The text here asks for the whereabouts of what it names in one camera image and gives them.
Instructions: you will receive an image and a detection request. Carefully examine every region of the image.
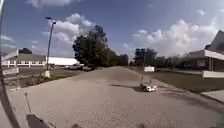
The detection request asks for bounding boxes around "large dark green tree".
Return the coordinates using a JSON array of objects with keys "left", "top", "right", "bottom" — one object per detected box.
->
[{"left": 72, "top": 24, "right": 129, "bottom": 70}]

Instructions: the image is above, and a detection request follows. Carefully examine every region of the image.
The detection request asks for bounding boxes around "white sign board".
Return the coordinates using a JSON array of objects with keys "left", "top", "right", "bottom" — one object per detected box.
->
[{"left": 143, "top": 66, "right": 156, "bottom": 73}]

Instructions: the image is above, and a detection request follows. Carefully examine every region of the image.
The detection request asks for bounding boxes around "tan gravel road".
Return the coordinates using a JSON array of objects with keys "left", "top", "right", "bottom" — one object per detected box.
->
[{"left": 0, "top": 65, "right": 224, "bottom": 128}]

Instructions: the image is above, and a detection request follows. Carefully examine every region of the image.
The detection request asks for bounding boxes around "white car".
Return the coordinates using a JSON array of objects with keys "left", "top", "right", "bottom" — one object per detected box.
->
[{"left": 63, "top": 64, "right": 84, "bottom": 71}]

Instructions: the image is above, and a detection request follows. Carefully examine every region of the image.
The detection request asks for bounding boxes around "small white wheeled robot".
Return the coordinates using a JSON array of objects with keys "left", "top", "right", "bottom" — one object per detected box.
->
[{"left": 139, "top": 75, "right": 159, "bottom": 93}]

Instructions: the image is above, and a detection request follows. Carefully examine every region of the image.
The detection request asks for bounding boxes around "row of trees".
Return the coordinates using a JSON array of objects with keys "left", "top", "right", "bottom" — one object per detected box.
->
[{"left": 128, "top": 47, "right": 191, "bottom": 69}]

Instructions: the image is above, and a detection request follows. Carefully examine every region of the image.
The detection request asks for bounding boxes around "tall street lamp pole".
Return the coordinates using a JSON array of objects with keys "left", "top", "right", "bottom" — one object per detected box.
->
[{"left": 42, "top": 16, "right": 58, "bottom": 79}]

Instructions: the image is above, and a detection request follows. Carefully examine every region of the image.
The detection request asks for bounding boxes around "grass lawn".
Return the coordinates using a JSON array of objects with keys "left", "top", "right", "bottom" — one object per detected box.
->
[{"left": 128, "top": 66, "right": 224, "bottom": 94}]

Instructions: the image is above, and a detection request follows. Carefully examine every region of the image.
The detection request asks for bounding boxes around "grass verge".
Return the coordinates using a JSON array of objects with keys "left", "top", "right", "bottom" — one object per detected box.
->
[{"left": 2, "top": 67, "right": 88, "bottom": 90}]

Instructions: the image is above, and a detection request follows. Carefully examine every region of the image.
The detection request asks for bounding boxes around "low white building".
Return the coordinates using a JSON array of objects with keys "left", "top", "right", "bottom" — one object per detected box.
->
[{"left": 0, "top": 49, "right": 81, "bottom": 69}]

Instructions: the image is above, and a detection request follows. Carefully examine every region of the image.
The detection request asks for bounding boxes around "dark tree behind building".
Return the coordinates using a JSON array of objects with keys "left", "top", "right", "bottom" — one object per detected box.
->
[{"left": 18, "top": 47, "right": 33, "bottom": 55}]

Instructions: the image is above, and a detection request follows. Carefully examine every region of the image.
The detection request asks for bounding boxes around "building with white canopy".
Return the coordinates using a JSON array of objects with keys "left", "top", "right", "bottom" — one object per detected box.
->
[{"left": 184, "top": 29, "right": 224, "bottom": 80}]

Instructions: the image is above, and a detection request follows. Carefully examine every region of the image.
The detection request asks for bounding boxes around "concrete driveway slab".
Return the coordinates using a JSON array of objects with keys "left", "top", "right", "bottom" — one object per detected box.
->
[{"left": 200, "top": 89, "right": 224, "bottom": 104}]

